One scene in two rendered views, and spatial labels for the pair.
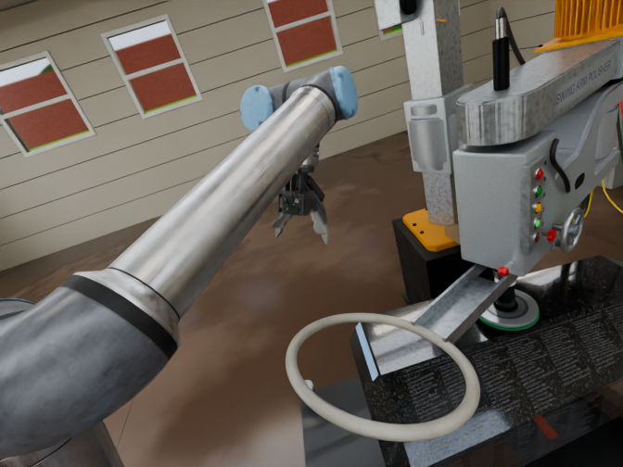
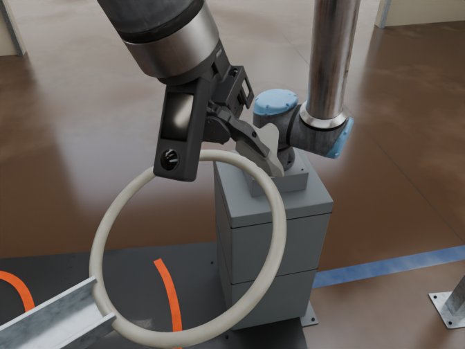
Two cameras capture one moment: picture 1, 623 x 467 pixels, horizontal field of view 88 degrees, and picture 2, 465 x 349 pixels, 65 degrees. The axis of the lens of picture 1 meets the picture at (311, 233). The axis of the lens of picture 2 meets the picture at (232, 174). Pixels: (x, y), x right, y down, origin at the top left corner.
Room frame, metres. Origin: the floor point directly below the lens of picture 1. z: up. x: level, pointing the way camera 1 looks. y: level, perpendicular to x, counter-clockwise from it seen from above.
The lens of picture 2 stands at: (1.19, -0.02, 1.83)
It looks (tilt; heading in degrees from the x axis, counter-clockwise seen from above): 40 degrees down; 172
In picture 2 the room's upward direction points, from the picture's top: straight up
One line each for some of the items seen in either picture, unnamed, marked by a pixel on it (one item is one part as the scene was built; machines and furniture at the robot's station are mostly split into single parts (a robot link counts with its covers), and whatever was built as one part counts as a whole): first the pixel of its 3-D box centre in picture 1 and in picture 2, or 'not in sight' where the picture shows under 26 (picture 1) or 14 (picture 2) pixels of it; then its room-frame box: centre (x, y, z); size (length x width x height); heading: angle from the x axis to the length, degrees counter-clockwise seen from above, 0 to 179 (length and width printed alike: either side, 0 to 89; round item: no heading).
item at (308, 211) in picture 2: not in sight; (263, 242); (0.07, 0.28, 0.43); 0.50 x 0.50 x 0.85; 4
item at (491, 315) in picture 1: (505, 306); not in sight; (0.92, -0.64, 0.85); 0.21 x 0.21 x 0.01
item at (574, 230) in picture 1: (559, 228); not in sight; (0.88, -0.80, 1.18); 0.15 x 0.10 x 0.15; 119
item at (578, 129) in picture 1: (560, 165); not in sight; (1.10, -0.99, 1.28); 0.74 x 0.23 x 0.49; 119
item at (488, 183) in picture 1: (515, 195); not in sight; (0.96, -0.71, 1.30); 0.36 x 0.22 x 0.45; 119
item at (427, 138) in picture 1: (476, 131); not in sight; (1.63, -0.98, 1.34); 0.74 x 0.34 x 0.25; 31
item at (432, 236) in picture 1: (451, 220); not in sight; (1.80, -0.88, 0.76); 0.49 x 0.49 x 0.05; 88
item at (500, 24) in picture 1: (501, 55); not in sight; (0.92, -0.64, 1.76); 0.04 x 0.04 x 0.17
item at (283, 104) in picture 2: not in sight; (276, 118); (0.08, 0.29, 1.12); 0.17 x 0.15 x 0.18; 53
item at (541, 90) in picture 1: (555, 83); not in sight; (1.09, -0.95, 1.59); 0.96 x 0.25 x 0.17; 119
